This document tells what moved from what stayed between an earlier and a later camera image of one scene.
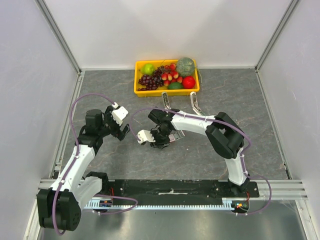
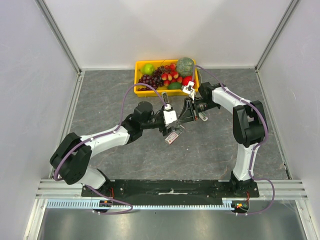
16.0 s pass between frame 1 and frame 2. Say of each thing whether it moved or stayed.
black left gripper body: moved
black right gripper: moved
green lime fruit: stayed
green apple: stayed
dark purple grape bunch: stayed
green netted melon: stayed
